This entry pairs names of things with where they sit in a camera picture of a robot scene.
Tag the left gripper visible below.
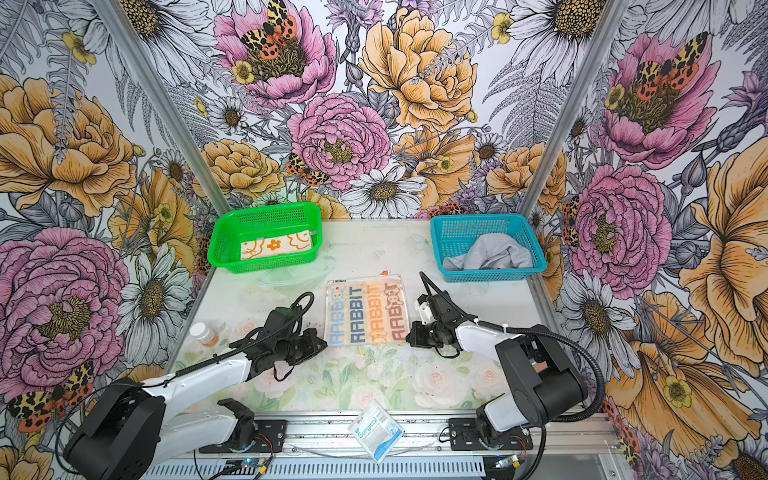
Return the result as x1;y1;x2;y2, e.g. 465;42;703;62
276;328;326;365

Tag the grey patterned towel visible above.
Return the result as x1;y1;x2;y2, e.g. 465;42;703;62
324;275;410;346

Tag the plain grey towel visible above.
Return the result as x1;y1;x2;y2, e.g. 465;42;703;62
442;233;533;271

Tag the orange white floral towel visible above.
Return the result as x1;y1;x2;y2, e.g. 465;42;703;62
240;230;313;261

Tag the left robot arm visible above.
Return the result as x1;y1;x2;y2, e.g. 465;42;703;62
63;304;328;479

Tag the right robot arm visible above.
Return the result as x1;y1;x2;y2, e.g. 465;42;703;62
406;272;605;449

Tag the teal plastic basket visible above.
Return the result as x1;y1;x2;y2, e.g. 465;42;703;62
430;214;548;283

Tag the small orange cap bottle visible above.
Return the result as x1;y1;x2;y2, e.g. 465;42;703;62
188;322;219;348

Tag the green plastic basket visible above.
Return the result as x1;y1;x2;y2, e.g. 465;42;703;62
207;202;323;274

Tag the white blue packet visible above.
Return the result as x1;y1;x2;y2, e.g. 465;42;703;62
348;400;404;463

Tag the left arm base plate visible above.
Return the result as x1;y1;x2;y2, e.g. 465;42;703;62
199;419;288;454

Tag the aluminium front rail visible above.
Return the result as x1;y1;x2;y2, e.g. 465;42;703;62
107;410;625;460

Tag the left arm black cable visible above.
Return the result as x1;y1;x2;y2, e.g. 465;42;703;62
53;291;316;469

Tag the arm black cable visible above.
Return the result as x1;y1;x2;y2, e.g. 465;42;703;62
419;272;607;424
53;291;316;469

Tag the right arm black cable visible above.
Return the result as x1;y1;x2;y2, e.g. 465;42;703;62
419;272;607;424

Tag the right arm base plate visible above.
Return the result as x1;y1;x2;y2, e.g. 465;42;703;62
448;417;533;451

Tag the left aluminium frame post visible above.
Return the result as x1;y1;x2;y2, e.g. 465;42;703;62
94;1;231;216

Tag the aluminium frame post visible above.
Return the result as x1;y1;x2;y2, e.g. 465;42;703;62
94;1;231;216
517;0;630;218

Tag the right aluminium frame post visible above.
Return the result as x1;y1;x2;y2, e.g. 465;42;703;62
517;0;630;218

